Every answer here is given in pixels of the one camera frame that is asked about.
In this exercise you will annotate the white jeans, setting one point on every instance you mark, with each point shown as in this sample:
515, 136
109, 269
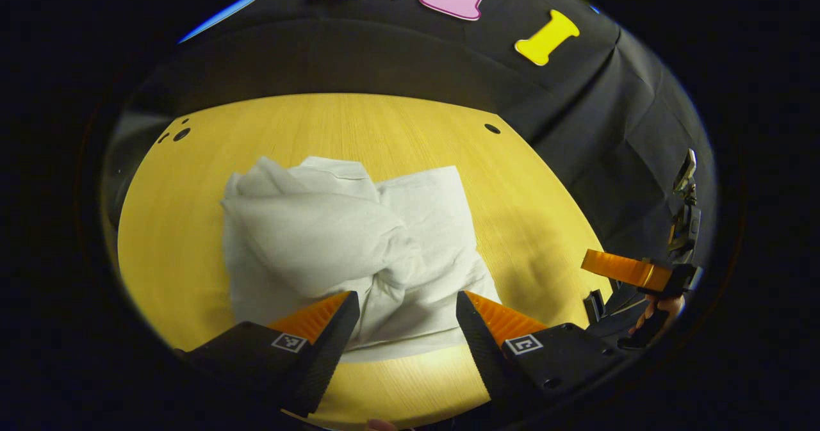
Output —
320, 226

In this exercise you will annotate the black backdrop cloth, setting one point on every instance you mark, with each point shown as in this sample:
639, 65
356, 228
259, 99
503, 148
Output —
384, 53

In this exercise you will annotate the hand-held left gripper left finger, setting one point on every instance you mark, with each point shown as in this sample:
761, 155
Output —
327, 360

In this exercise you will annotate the black table edge bracket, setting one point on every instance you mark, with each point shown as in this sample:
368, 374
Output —
594, 306

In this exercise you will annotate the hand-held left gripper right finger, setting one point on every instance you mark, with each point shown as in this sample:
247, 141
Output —
490, 360

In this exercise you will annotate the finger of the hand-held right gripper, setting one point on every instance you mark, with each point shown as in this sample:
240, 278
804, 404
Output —
624, 268

